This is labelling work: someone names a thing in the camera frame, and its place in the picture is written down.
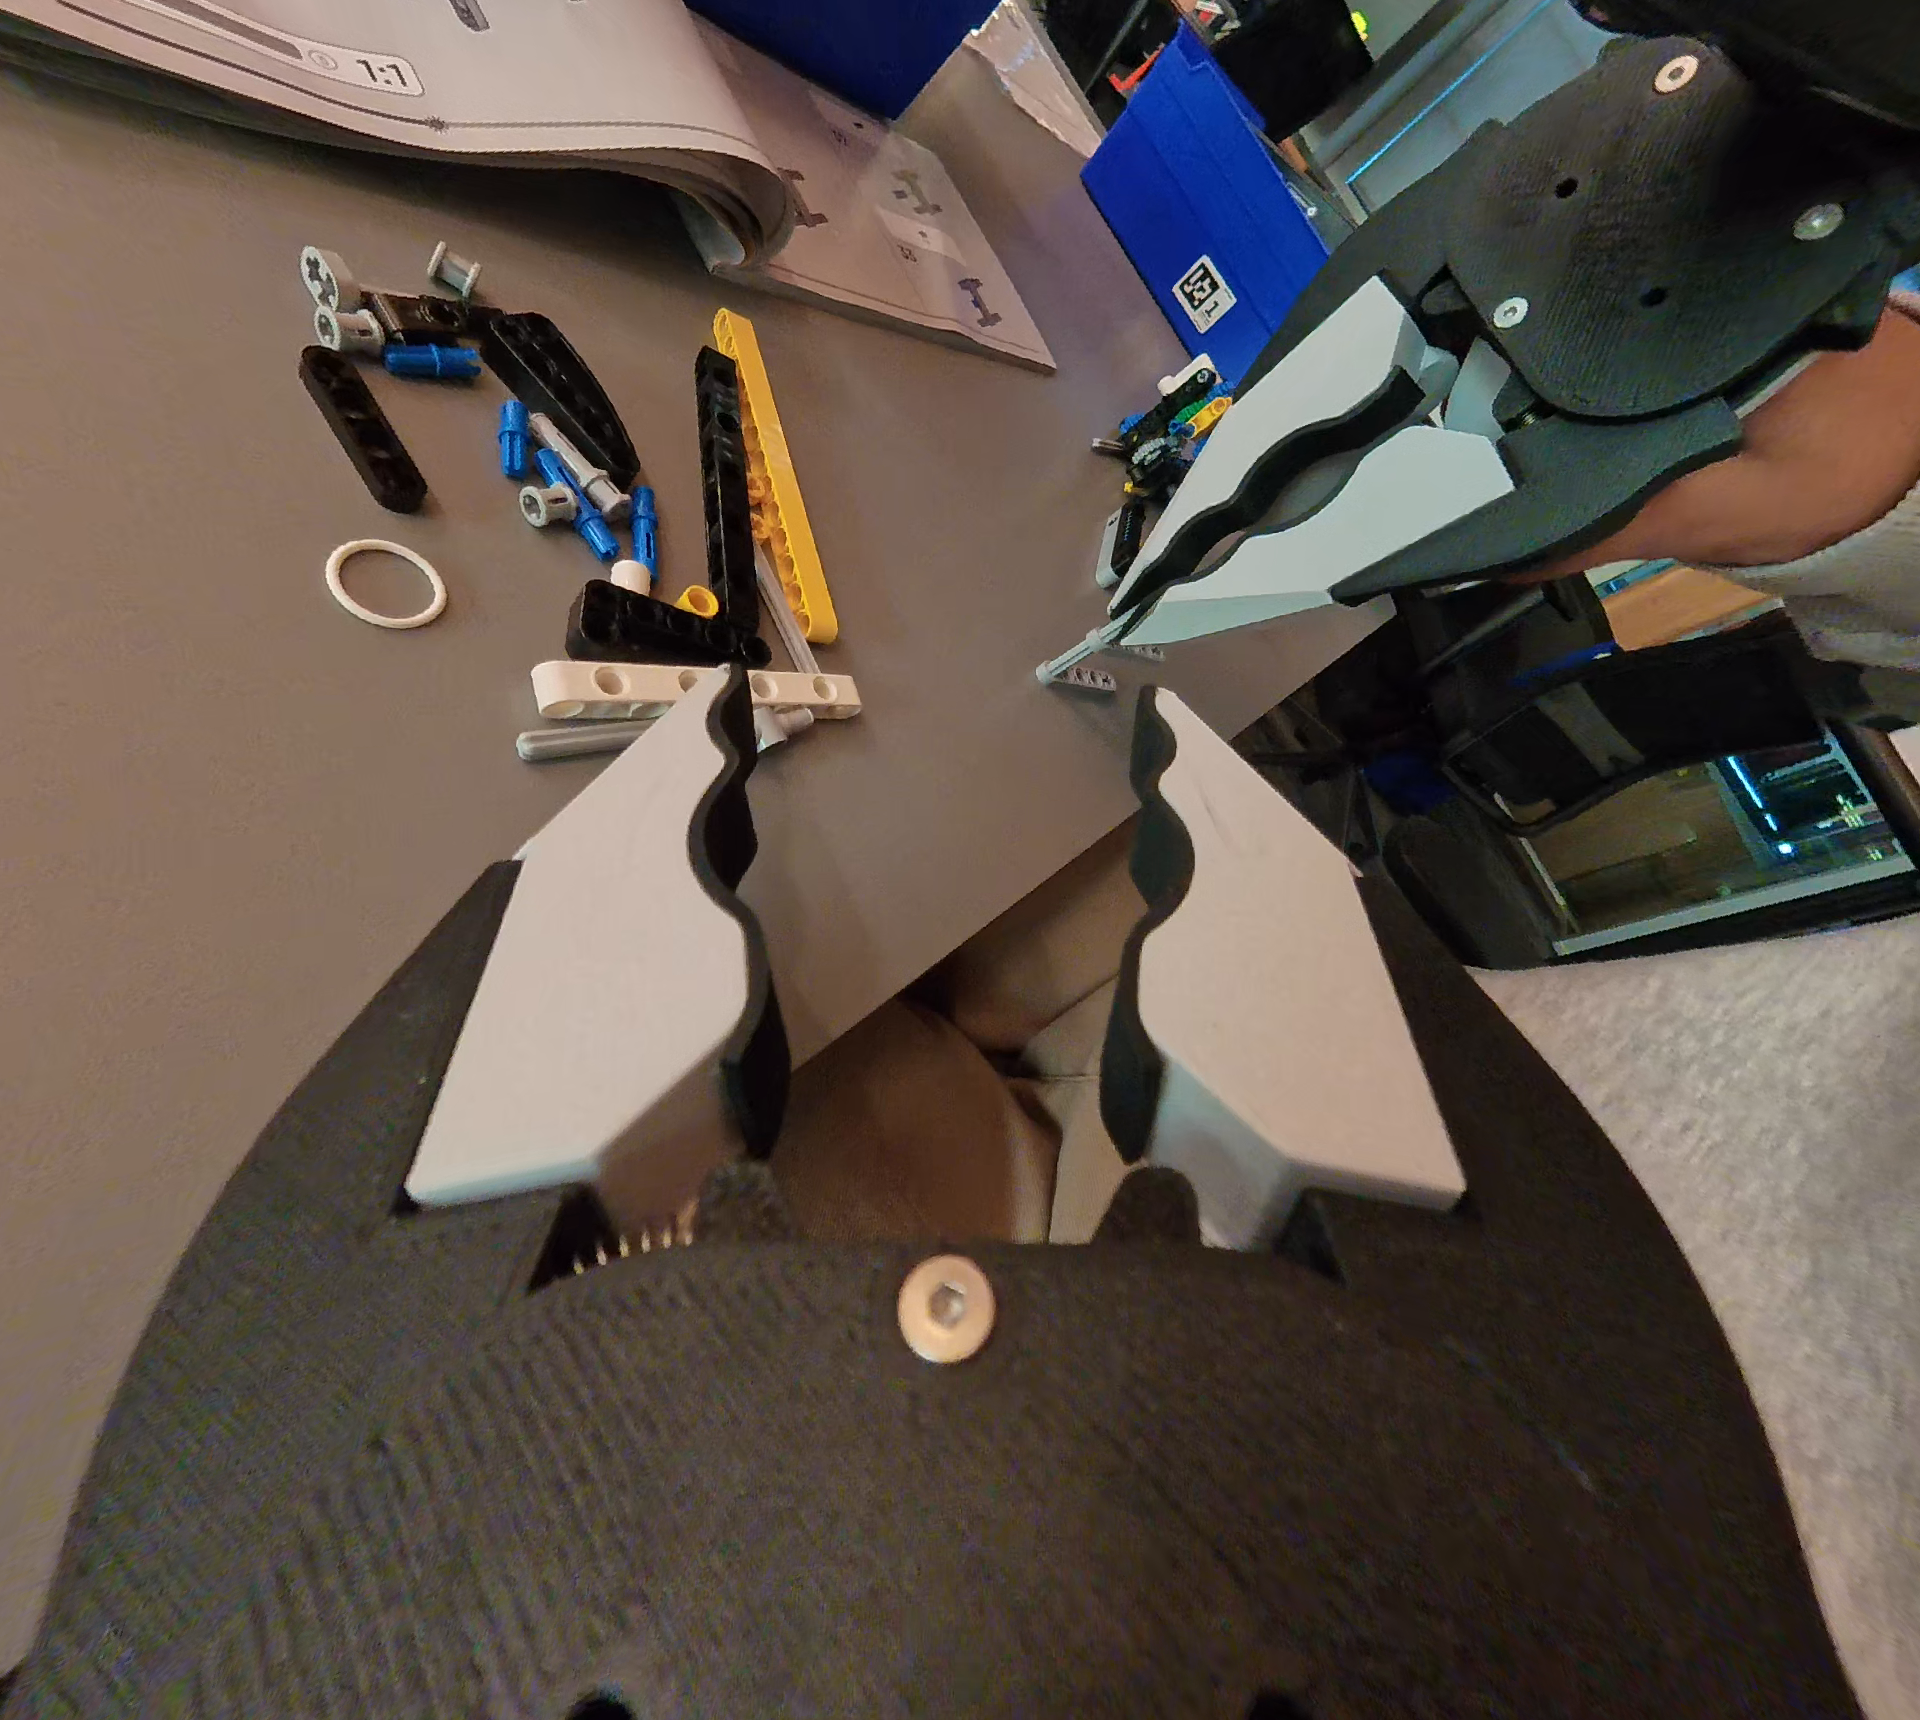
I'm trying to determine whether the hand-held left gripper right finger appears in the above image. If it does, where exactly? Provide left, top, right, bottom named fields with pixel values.
left=1098, top=683, right=1471, bottom=1253

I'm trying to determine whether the black curved lego beam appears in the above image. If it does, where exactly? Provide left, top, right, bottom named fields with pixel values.
left=481, top=309, right=645, bottom=485

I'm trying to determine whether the thick grey lego axle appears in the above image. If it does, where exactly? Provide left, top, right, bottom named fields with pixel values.
left=517, top=715, right=709, bottom=764

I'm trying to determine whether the colourful lego gear assembly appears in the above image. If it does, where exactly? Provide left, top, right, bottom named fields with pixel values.
left=1093, top=357, right=1236, bottom=504

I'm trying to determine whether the grey lego beam assembly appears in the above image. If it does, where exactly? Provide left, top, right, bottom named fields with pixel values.
left=1035, top=631, right=1170, bottom=689

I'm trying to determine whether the white lego beam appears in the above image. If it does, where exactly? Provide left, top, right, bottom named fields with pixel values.
left=530, top=658, right=866, bottom=721

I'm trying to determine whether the dark glass cabinet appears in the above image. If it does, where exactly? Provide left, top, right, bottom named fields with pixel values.
left=1484, top=721, right=1920, bottom=963

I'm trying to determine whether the clear plastic bag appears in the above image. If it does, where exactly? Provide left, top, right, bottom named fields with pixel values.
left=960, top=0, right=1123, bottom=161

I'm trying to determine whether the long black lego beam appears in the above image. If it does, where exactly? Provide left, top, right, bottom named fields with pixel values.
left=692, top=345, right=772, bottom=668

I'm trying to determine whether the thin grey lego axle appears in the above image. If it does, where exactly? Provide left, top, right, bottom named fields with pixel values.
left=755, top=546, right=822, bottom=749

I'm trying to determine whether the short black lego beam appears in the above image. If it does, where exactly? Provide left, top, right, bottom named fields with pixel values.
left=296, top=344, right=433, bottom=513

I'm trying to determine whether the long yellow lego beam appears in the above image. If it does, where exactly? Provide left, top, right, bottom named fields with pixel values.
left=710, top=308, right=840, bottom=642

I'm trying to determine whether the black lego connector grey pin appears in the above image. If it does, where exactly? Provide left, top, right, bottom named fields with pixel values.
left=313, top=289, right=487, bottom=351

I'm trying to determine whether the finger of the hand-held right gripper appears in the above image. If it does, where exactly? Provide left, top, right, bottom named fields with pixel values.
left=1111, top=271, right=1464, bottom=619
left=1112, top=422, right=1518, bottom=649

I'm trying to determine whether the grey lego axle pin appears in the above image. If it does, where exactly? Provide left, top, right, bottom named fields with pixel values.
left=530, top=405, right=626, bottom=516

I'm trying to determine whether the thick black lego connector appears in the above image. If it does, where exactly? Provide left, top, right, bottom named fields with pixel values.
left=564, top=579, right=757, bottom=665

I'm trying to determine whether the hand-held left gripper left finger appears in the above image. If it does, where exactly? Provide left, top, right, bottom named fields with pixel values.
left=403, top=658, right=792, bottom=1212

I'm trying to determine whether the person's right forearm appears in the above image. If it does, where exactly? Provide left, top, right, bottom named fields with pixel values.
left=1627, top=285, right=1920, bottom=671

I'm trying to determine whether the black office chair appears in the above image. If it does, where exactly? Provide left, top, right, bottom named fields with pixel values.
left=1386, top=572, right=1855, bottom=844

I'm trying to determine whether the white rubber ring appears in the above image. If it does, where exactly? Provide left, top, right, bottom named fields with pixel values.
left=324, top=535, right=451, bottom=631

